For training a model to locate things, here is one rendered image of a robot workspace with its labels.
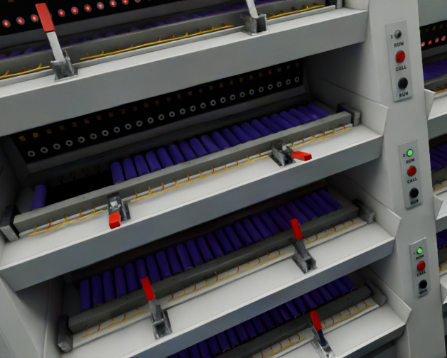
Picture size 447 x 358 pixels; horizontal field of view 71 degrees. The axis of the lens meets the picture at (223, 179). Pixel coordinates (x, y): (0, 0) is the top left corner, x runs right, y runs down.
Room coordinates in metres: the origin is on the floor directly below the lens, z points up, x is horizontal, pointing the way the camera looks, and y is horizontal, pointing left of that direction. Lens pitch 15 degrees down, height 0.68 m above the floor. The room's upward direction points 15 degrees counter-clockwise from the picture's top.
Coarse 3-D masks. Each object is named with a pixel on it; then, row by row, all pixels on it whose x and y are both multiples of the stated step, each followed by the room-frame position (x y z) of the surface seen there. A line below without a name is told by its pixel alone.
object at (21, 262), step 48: (288, 96) 0.66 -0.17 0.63; (336, 96) 0.61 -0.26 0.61; (96, 144) 0.57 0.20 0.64; (336, 144) 0.51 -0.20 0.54; (0, 192) 0.47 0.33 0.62; (192, 192) 0.45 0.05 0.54; (240, 192) 0.45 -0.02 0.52; (0, 240) 0.41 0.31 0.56; (48, 240) 0.41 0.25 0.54; (96, 240) 0.40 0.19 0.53; (144, 240) 0.43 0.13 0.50
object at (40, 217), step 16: (304, 128) 0.53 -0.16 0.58; (320, 128) 0.54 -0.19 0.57; (240, 144) 0.52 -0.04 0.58; (256, 144) 0.51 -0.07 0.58; (192, 160) 0.50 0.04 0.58; (208, 160) 0.49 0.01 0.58; (224, 160) 0.50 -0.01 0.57; (256, 160) 0.49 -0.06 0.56; (144, 176) 0.47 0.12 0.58; (160, 176) 0.47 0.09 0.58; (176, 176) 0.48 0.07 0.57; (96, 192) 0.45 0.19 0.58; (112, 192) 0.45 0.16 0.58; (128, 192) 0.46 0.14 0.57; (48, 208) 0.44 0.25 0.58; (64, 208) 0.44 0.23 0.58; (80, 208) 0.44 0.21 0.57; (16, 224) 0.42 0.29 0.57; (32, 224) 0.43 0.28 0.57
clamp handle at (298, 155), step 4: (284, 144) 0.48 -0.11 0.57; (284, 148) 0.48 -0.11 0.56; (284, 152) 0.47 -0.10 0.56; (288, 152) 0.46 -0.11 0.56; (292, 152) 0.46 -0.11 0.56; (296, 152) 0.44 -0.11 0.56; (300, 152) 0.44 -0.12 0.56; (304, 152) 0.43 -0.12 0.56; (292, 156) 0.45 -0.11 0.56; (296, 156) 0.43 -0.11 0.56; (300, 156) 0.42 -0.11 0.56; (304, 156) 0.41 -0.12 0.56; (308, 156) 0.42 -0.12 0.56; (304, 160) 0.42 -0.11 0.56; (308, 160) 0.42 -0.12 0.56
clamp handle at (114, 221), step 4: (116, 200) 0.42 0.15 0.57; (112, 204) 0.42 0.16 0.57; (116, 204) 0.42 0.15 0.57; (112, 208) 0.42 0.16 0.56; (116, 208) 0.41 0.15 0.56; (112, 212) 0.40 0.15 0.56; (116, 212) 0.39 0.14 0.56; (112, 216) 0.38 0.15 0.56; (116, 216) 0.37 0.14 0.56; (120, 216) 0.39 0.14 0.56; (112, 220) 0.36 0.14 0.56; (116, 220) 0.36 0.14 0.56; (120, 220) 0.37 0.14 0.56; (112, 224) 0.35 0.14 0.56; (116, 224) 0.35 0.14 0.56; (120, 224) 0.36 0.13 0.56; (112, 228) 0.35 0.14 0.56
